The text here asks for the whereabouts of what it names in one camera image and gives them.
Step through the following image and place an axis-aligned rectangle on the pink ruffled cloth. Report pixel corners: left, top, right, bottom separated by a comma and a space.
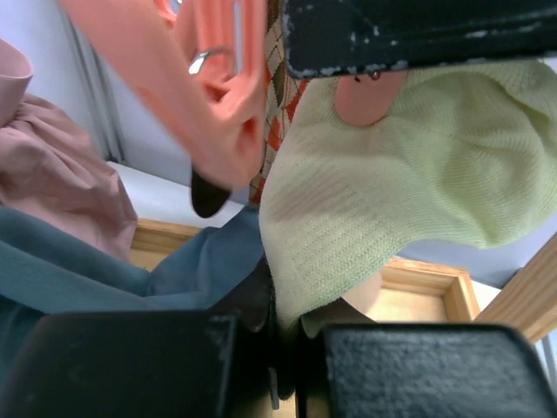
0, 37, 139, 262

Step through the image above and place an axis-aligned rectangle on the wooden drying rack frame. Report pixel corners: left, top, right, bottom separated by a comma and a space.
128, 217, 557, 418

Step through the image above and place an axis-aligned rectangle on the teal blue cloth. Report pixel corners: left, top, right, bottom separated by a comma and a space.
1, 208, 264, 379

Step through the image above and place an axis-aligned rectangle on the argyle patterned sock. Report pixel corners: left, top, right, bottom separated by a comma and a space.
249, 0, 307, 208

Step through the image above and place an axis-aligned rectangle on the pink round clip hanger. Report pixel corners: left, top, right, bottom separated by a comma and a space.
63, 1, 409, 195

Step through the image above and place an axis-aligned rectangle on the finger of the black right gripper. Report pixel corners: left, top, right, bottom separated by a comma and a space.
281, 0, 556, 79
191, 169, 231, 218

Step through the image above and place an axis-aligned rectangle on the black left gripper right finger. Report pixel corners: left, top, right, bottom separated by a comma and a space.
319, 324, 556, 417

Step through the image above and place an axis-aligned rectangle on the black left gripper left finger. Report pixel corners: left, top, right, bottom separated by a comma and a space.
1, 312, 237, 417

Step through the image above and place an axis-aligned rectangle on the pale yellow sock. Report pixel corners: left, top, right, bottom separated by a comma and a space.
259, 60, 556, 332

